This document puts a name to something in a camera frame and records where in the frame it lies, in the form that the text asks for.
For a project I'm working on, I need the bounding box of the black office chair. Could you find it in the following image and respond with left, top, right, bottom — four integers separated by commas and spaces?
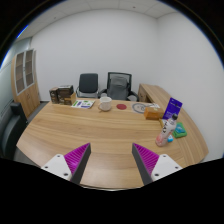
75, 73, 100, 99

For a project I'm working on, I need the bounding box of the small yellow white packet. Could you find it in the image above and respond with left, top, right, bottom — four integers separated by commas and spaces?
158, 118, 168, 129

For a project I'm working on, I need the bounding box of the purple foil bag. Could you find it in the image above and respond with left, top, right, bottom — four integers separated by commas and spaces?
162, 97, 184, 120

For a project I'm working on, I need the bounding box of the plain cardboard box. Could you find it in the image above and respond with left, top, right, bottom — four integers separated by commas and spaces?
63, 93, 78, 106

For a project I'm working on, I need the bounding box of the clear white-labelled drink bottle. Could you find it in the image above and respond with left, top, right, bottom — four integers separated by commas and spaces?
155, 113, 179, 148

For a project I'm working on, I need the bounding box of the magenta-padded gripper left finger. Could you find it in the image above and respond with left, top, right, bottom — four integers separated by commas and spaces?
40, 142, 92, 185

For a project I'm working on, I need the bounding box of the black sofa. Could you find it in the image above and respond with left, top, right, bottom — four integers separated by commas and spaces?
0, 101, 28, 159

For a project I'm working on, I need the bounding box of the white ceramic cup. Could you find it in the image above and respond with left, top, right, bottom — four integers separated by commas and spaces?
98, 96, 113, 111

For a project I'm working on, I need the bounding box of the green cloth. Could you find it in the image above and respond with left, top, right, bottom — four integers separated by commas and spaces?
172, 122, 188, 139

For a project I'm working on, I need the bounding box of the dark brown box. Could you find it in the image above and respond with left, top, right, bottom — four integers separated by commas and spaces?
48, 87, 60, 104

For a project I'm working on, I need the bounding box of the white sheet with grey ring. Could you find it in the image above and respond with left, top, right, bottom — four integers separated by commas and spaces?
131, 102, 149, 114

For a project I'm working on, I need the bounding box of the grey mesh office chair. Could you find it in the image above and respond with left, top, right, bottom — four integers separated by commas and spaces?
99, 71, 139, 102

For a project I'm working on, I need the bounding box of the wooden glass-door shelf cabinet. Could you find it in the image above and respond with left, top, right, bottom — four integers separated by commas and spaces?
10, 48, 41, 118

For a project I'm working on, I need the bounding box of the white leaflet with coloured prints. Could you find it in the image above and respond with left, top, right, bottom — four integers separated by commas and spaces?
70, 99, 96, 110

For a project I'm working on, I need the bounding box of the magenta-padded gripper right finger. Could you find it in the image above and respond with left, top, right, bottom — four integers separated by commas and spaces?
131, 142, 184, 186

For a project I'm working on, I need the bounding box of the ceiling light strip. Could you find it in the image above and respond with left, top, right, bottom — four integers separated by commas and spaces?
17, 25, 30, 39

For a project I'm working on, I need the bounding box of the wooden side desk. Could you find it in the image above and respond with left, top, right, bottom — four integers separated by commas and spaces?
137, 83, 168, 104

